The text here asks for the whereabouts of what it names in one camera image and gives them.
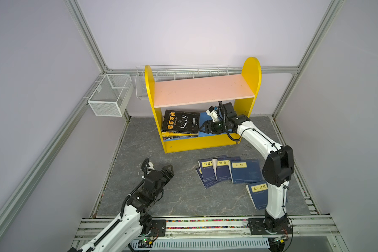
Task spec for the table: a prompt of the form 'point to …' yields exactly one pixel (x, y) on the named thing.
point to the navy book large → (245, 170)
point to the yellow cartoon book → (169, 134)
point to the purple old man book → (178, 136)
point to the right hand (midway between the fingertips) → (202, 130)
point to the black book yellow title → (181, 121)
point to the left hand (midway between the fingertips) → (170, 171)
